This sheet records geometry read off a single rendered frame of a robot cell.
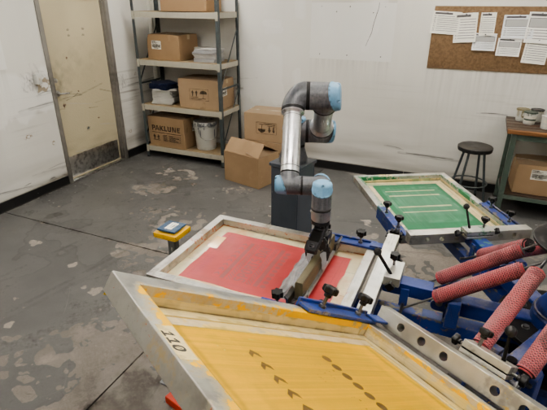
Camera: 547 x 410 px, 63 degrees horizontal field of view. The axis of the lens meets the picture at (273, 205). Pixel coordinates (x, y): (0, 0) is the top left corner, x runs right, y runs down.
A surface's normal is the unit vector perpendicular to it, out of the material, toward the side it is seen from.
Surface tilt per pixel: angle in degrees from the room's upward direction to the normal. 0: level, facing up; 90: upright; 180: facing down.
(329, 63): 90
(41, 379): 0
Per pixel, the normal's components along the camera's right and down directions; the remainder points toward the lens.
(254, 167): -0.61, 0.33
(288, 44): -0.40, 0.38
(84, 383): 0.00, -0.91
